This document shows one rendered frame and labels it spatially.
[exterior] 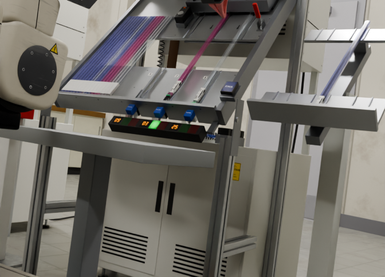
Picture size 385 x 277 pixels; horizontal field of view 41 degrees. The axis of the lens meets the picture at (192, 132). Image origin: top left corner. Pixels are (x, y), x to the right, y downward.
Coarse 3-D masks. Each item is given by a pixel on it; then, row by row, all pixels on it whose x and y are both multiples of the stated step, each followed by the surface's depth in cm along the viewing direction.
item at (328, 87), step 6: (366, 24) 163; (360, 30) 161; (360, 36) 158; (354, 42) 156; (354, 48) 154; (348, 54) 151; (342, 60) 150; (342, 66) 147; (336, 72) 145; (330, 78) 144; (336, 78) 144; (330, 84) 141; (324, 90) 140
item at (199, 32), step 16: (144, 0) 227; (160, 0) 223; (176, 0) 219; (128, 16) 220; (208, 16) 201; (240, 16) 194; (176, 32) 198; (192, 32) 195; (208, 32) 192; (224, 32) 189; (256, 32) 183
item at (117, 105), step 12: (60, 96) 186; (72, 96) 183; (84, 96) 180; (96, 96) 177; (108, 96) 175; (72, 108) 188; (84, 108) 185; (96, 108) 182; (108, 108) 178; (120, 108) 175; (144, 108) 169; (168, 108) 164; (180, 108) 161; (192, 108) 159; (204, 108) 156; (180, 120) 166; (192, 120) 163; (204, 120) 160; (216, 120) 158
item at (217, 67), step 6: (246, 18) 189; (246, 24) 186; (240, 30) 184; (240, 36) 183; (234, 42) 179; (228, 48) 177; (228, 54) 176; (222, 60) 173; (216, 66) 171; (216, 72) 169; (210, 78) 167; (204, 84) 165
